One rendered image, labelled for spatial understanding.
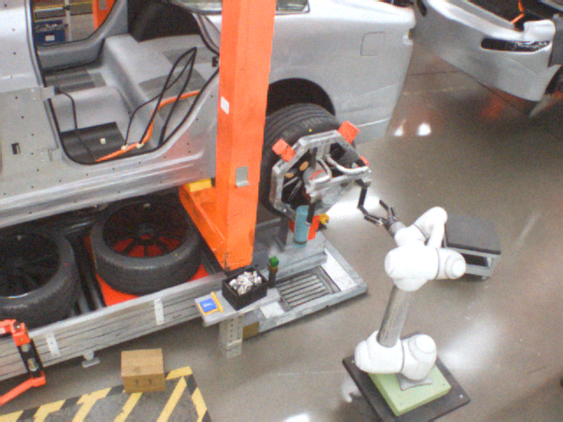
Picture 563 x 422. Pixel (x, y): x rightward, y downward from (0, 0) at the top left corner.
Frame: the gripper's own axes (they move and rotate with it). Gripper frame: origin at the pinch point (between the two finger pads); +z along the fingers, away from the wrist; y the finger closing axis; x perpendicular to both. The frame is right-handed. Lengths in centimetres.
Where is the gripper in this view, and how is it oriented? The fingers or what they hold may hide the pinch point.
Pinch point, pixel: (371, 205)
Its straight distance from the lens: 290.4
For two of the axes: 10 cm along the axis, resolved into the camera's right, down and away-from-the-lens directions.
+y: 8.7, -2.4, 4.4
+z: -4.9, -5.9, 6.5
